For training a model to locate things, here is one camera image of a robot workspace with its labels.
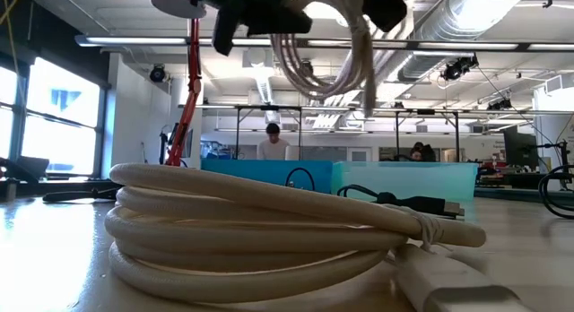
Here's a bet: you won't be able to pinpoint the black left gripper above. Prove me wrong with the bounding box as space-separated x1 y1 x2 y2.
190 0 314 57

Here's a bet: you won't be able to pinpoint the white USB cable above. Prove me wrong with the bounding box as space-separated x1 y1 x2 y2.
103 162 535 312
268 0 378 118

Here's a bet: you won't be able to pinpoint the red desk lamp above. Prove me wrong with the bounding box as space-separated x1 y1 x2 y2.
150 0 208 168

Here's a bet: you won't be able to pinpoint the long ceiling light strip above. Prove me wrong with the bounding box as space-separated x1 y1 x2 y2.
74 32 574 53

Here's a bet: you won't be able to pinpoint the black ceiling spotlight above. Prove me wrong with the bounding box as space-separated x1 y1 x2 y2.
441 54 480 82
486 98 514 111

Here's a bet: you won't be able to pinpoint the person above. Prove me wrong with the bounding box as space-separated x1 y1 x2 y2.
256 122 291 161
405 141 437 163

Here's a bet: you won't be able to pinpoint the blue plastic bin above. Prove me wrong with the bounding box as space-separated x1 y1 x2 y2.
200 158 335 195

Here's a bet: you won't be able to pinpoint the teal translucent plastic bin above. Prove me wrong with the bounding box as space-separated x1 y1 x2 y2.
330 161 479 204

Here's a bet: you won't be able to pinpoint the black monitor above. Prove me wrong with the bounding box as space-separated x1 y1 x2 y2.
502 126 540 169

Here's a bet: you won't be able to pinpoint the black metal stand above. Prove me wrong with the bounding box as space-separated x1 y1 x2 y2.
531 140 570 192

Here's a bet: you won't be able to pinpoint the black metal rig frame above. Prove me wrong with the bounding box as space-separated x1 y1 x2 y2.
232 104 304 161
394 108 461 163

